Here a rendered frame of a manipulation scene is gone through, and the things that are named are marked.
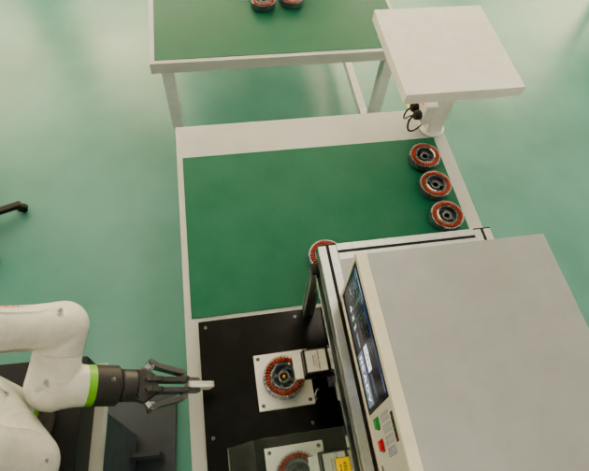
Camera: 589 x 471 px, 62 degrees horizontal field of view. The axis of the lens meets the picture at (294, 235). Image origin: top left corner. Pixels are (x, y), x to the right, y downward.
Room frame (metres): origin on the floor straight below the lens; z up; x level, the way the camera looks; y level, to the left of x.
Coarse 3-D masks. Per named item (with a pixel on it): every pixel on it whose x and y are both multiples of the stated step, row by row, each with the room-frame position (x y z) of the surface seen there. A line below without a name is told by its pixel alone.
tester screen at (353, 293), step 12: (348, 288) 0.45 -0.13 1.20; (360, 288) 0.41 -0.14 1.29; (348, 300) 0.43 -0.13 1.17; (360, 300) 0.39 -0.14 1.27; (360, 312) 0.37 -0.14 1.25; (360, 324) 0.36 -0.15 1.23; (360, 336) 0.34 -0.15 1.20; (372, 336) 0.31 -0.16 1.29; (360, 348) 0.33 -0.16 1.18; (372, 348) 0.30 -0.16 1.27; (372, 360) 0.28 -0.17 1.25
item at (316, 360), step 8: (304, 352) 0.39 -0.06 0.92; (312, 352) 0.39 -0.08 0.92; (320, 352) 0.39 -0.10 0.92; (296, 360) 0.38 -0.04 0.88; (304, 360) 0.37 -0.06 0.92; (312, 360) 0.37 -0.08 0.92; (320, 360) 0.37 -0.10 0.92; (328, 360) 0.37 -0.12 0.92; (296, 368) 0.36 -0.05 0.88; (304, 368) 0.35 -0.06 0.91; (312, 368) 0.35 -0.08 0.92; (320, 368) 0.35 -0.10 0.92; (328, 368) 0.35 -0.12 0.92; (296, 376) 0.34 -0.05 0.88; (304, 376) 0.34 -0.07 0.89; (312, 376) 0.34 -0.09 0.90; (320, 376) 0.34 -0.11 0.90; (328, 376) 0.34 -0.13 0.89
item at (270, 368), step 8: (272, 360) 0.39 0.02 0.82; (280, 360) 0.39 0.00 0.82; (288, 360) 0.39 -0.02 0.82; (272, 368) 0.37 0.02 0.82; (288, 368) 0.38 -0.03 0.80; (264, 376) 0.34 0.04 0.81; (272, 376) 0.35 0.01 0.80; (288, 376) 0.35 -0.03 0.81; (264, 384) 0.33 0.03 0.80; (272, 384) 0.32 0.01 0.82; (280, 384) 0.33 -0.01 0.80; (296, 384) 0.33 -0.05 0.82; (272, 392) 0.30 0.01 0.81; (280, 392) 0.30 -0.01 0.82; (288, 392) 0.31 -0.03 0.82; (296, 392) 0.31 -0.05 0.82
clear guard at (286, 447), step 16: (304, 432) 0.18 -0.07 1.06; (320, 432) 0.18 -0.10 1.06; (336, 432) 0.18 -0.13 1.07; (240, 448) 0.13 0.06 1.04; (256, 448) 0.13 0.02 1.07; (272, 448) 0.14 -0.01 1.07; (288, 448) 0.14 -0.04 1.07; (304, 448) 0.15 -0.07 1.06; (320, 448) 0.15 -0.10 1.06; (336, 448) 0.15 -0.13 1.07; (352, 448) 0.16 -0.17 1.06; (240, 464) 0.10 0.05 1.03; (256, 464) 0.10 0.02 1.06; (272, 464) 0.11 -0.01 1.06; (288, 464) 0.11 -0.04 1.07; (304, 464) 0.11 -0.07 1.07; (320, 464) 0.12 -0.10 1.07; (352, 464) 0.13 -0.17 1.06
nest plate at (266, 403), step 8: (280, 352) 0.42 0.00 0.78; (288, 352) 0.43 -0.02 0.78; (296, 352) 0.43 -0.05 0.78; (256, 360) 0.39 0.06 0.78; (264, 360) 0.40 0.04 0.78; (256, 368) 0.37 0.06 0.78; (264, 368) 0.37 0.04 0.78; (280, 368) 0.38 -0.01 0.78; (256, 376) 0.35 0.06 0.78; (256, 384) 0.33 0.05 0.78; (288, 384) 0.34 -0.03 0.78; (304, 384) 0.34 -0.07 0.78; (264, 392) 0.31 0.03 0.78; (304, 392) 0.32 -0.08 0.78; (312, 392) 0.32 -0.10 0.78; (264, 400) 0.29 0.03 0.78; (272, 400) 0.29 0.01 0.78; (280, 400) 0.29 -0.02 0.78; (288, 400) 0.30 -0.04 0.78; (296, 400) 0.30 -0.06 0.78; (304, 400) 0.30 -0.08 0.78; (312, 400) 0.30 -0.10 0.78; (264, 408) 0.27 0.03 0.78; (272, 408) 0.27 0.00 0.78; (280, 408) 0.27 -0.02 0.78
